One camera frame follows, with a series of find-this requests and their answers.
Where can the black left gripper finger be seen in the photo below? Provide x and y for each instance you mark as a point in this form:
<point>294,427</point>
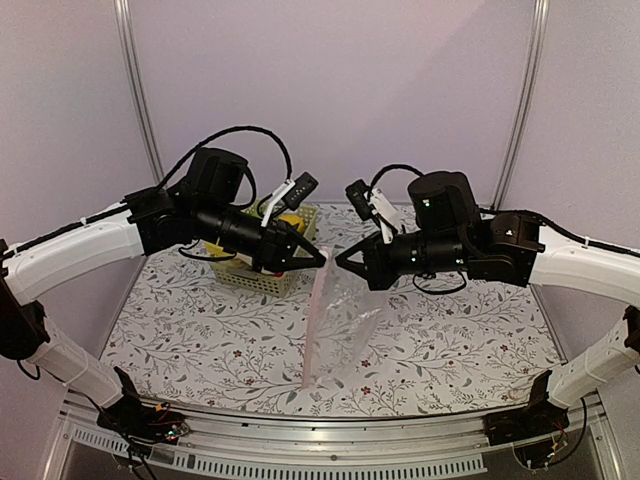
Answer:
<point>300,244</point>
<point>295,263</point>

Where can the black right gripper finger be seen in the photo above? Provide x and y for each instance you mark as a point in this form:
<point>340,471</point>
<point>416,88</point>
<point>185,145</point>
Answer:
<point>362,249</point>
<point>360,268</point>

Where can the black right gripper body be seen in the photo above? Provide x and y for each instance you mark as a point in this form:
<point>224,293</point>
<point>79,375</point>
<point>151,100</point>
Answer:
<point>385,275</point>

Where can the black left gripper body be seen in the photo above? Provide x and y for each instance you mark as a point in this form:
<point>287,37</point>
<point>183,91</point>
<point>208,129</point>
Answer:
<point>273,236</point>

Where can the clear zip top bag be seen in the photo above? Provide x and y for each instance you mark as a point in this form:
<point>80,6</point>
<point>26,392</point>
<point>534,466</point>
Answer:
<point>342,317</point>

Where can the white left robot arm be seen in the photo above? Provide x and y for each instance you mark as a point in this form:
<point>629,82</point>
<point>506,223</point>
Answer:
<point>199,207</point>

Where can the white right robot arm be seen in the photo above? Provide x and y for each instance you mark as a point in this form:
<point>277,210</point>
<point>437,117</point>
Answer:
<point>515,247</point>

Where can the yellow toy lemon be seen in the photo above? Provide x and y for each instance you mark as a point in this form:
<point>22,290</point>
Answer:
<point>295,221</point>

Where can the pale green plastic basket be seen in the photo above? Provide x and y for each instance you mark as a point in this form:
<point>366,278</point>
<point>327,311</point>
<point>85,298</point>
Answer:
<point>237,271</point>

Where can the floral patterned table mat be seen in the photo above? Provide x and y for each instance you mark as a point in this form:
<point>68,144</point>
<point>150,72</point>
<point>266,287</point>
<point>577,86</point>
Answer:
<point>437,347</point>

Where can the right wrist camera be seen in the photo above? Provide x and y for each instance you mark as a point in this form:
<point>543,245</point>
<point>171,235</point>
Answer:
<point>371,204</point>

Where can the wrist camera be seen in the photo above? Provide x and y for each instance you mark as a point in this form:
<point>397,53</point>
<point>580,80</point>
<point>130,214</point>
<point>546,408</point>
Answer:
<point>288,196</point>
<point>371,204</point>

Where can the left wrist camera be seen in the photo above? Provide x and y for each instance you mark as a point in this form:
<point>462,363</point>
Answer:
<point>288,196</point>

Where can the front aluminium rail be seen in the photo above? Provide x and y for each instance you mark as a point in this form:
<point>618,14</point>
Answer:
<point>225,444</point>

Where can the left aluminium frame post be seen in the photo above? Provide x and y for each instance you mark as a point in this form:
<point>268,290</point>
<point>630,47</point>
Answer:
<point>133,72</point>

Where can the aluminium frame post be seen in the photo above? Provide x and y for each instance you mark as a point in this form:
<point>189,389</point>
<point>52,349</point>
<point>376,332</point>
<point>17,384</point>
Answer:
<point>532,65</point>
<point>133,72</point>

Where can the right aluminium frame post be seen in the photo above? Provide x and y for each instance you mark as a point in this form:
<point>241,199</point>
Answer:
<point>532,65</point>

